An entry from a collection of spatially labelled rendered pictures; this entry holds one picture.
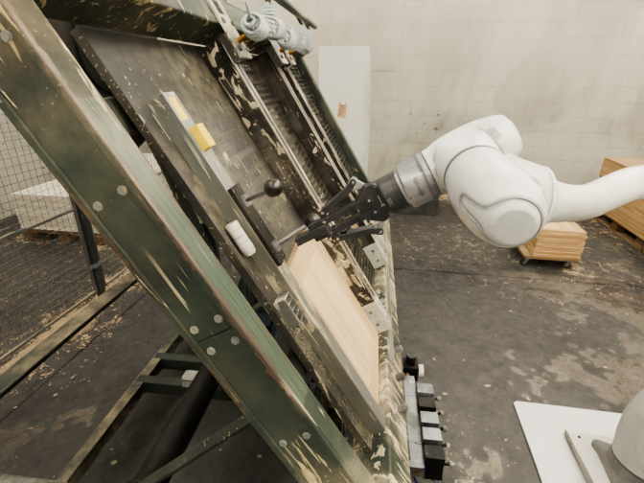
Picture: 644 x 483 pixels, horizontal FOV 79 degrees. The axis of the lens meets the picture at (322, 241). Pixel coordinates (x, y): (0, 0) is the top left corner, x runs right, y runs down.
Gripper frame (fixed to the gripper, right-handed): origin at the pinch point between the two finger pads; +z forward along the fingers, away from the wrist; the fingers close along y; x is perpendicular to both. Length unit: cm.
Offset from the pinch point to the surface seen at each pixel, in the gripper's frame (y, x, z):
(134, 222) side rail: -20.1, -22.6, 15.3
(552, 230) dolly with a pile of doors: 183, 294, -105
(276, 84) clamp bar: -38, 97, 12
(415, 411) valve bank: 76, 25, 10
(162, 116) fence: -34.5, 2.0, 14.4
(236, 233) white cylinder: -7.8, -1.4, 13.6
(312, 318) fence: 19.2, 2.5, 11.7
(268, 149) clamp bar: -17.9, 44.5, 12.9
